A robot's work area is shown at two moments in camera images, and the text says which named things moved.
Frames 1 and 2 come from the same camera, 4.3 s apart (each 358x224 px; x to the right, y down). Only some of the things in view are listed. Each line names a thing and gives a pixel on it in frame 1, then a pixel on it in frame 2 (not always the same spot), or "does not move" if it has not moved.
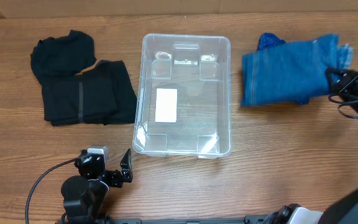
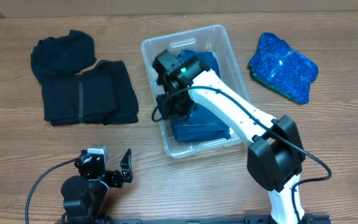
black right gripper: (344, 77) -> (168, 114)
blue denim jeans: (281, 72) -> (200, 124)
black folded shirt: (55, 58) does not move
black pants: (102, 94) does not move
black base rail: (250, 219) does not move
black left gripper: (127, 172) does not move
